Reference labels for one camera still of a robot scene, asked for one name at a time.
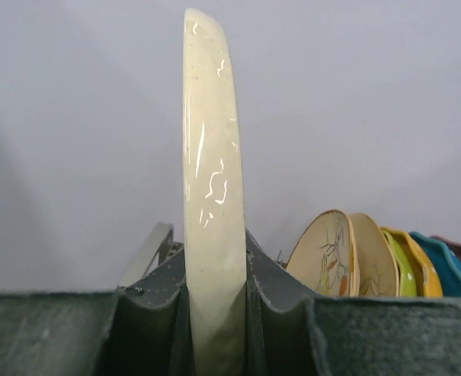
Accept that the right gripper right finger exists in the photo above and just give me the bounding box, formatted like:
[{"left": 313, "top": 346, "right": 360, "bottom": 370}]
[{"left": 246, "top": 235, "right": 461, "bottom": 375}]

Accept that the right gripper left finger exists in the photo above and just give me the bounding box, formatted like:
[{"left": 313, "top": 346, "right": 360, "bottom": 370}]
[{"left": 0, "top": 246, "right": 193, "bottom": 375}]

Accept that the beige bird plate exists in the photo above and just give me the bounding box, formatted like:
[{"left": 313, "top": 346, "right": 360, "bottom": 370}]
[
  {"left": 349, "top": 212, "right": 399, "bottom": 298},
  {"left": 285, "top": 209, "right": 360, "bottom": 297}
]

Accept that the white blue leaf plate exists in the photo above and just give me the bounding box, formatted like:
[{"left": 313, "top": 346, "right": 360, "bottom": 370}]
[{"left": 183, "top": 9, "right": 246, "bottom": 375}]

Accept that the steel two-tier dish rack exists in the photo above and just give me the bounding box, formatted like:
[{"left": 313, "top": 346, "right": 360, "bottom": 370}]
[{"left": 118, "top": 222, "right": 183, "bottom": 288}]

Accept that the green polka dot plate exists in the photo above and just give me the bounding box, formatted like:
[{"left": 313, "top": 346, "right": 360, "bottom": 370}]
[{"left": 381, "top": 227, "right": 417, "bottom": 298}]

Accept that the yellow polka dot plate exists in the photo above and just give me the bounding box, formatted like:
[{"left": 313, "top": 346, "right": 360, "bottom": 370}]
[{"left": 380, "top": 226, "right": 443, "bottom": 298}]

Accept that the blue polka dot plate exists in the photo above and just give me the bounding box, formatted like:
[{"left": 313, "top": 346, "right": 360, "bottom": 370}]
[{"left": 409, "top": 231, "right": 461, "bottom": 298}]

